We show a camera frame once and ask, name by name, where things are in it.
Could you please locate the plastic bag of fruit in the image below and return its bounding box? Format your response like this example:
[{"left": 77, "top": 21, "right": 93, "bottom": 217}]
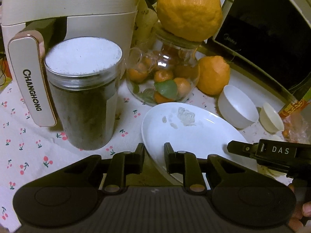
[{"left": 282, "top": 111, "right": 310, "bottom": 145}]

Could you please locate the large orange on jar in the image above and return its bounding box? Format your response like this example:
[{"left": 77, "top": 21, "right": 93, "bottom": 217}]
[{"left": 156, "top": 0, "right": 222, "bottom": 42}]

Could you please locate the person's right hand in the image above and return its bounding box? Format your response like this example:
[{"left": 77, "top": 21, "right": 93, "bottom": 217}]
[{"left": 288, "top": 182, "right": 310, "bottom": 233}]

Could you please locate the red gift box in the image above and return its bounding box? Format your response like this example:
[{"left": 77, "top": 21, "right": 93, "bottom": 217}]
[{"left": 279, "top": 98, "right": 310, "bottom": 118}]

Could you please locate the large white bowl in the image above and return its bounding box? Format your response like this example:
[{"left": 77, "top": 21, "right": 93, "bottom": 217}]
[{"left": 218, "top": 85, "right": 259, "bottom": 129}]

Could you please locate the dark tea jar metal lid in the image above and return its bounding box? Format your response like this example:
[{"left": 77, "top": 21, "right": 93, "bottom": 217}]
[{"left": 44, "top": 37, "right": 122, "bottom": 150}]

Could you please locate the white Changhong air fryer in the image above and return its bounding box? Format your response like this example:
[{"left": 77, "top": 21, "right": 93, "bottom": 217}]
[{"left": 1, "top": 0, "right": 139, "bottom": 127}]

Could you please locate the glass jar of kumquats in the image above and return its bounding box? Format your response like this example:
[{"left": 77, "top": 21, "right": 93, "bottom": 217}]
[{"left": 125, "top": 22, "right": 200, "bottom": 106}]

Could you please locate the plain white plate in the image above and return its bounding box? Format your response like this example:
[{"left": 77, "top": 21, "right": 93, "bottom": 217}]
[{"left": 141, "top": 103, "right": 257, "bottom": 184}]

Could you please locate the orange citrus on table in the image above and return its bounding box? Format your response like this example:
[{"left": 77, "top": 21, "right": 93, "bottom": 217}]
[{"left": 197, "top": 56, "right": 230, "bottom": 95}]

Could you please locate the black microwave oven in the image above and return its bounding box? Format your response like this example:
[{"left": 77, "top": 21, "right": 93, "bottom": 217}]
[{"left": 213, "top": 0, "right": 310, "bottom": 100}]

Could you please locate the cherry print tablecloth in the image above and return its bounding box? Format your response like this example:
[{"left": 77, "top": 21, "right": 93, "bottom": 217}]
[{"left": 1, "top": 78, "right": 285, "bottom": 232}]

